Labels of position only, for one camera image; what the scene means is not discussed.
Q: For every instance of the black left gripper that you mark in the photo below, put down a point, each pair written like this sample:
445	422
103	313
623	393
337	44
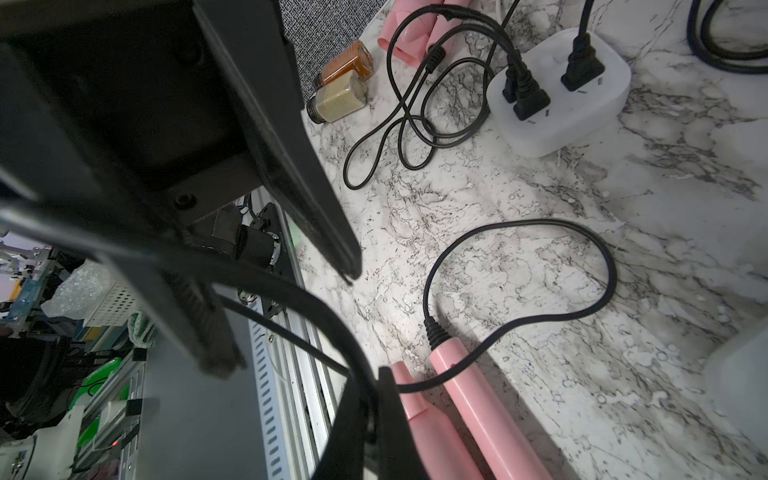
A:
118	110

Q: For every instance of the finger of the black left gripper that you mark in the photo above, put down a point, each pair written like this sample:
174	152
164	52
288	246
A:
185	311

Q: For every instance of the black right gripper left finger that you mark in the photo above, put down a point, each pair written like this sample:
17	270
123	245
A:
343	456

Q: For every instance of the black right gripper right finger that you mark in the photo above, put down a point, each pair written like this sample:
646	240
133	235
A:
398	457

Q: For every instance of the pink folded hair dryer front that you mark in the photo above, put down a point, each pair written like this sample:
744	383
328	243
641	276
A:
502	444

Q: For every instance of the brown spice jar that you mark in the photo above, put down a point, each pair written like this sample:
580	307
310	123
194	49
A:
355	58

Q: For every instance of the pink hair dryer left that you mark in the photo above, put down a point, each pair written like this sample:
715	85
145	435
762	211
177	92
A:
419	35

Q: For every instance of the left white power strip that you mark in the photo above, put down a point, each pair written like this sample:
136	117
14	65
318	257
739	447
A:
570	115

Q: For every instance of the white power strip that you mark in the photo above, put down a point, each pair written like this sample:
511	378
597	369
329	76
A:
736	380
570	115

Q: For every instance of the right white power strip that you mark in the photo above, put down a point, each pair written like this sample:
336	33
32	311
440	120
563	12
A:
736	380

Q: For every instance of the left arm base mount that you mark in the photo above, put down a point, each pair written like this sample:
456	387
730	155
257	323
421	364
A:
260	242

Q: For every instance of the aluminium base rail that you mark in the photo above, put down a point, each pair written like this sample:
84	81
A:
269	420

